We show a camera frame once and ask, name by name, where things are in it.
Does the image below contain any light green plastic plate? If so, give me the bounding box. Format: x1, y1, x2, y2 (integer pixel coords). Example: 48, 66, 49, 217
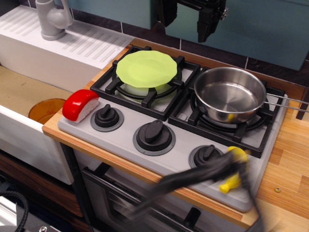
116, 50, 178, 88

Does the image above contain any red white toy sushi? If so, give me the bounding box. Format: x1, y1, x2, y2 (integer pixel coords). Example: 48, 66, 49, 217
62, 89, 99, 123

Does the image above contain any black middle stove knob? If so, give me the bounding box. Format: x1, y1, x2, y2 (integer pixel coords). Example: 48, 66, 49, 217
133, 119, 176, 156

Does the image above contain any black cable bundle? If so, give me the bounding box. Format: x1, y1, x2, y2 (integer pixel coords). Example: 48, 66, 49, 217
125, 151, 266, 232

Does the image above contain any white toy sink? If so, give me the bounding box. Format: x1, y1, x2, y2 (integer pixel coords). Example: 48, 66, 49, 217
0, 5, 132, 185

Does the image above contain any black right burner grate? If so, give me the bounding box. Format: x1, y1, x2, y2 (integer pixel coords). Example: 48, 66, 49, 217
168, 81, 287, 159

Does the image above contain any black right stove knob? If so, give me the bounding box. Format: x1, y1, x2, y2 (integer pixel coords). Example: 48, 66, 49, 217
189, 145, 223, 168

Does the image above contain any stainless steel pot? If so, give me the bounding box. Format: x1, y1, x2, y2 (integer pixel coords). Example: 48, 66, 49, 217
193, 67, 308, 124

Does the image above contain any black left stove knob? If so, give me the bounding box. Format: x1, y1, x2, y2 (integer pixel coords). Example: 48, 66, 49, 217
90, 104, 124, 132

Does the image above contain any yellow toy banana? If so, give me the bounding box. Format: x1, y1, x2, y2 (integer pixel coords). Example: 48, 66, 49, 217
219, 146, 249, 194

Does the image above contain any black stove knob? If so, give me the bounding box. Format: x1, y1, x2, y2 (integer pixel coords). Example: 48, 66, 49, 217
189, 145, 223, 168
133, 119, 176, 156
90, 104, 124, 132

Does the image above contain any black braided cable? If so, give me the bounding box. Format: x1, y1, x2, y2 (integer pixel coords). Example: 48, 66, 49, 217
0, 190, 29, 232

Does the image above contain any black left burner grate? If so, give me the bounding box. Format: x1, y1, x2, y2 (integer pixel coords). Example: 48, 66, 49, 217
90, 46, 201, 121

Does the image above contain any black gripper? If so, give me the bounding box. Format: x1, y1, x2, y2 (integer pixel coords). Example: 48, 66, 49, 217
155, 0, 227, 43

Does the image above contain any grey toy stove top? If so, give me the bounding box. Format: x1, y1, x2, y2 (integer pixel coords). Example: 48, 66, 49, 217
57, 54, 290, 213

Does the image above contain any black burner grate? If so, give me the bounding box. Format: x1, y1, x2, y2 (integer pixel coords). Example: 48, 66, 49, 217
90, 46, 201, 121
168, 81, 287, 159

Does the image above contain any toy oven door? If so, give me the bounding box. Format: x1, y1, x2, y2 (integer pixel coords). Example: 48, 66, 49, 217
82, 164, 245, 232

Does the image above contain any grey toy faucet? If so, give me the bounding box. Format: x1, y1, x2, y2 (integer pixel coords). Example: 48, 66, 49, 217
35, 0, 73, 41

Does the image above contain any orange plastic cup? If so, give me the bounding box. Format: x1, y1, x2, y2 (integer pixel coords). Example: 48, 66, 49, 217
28, 98, 65, 124

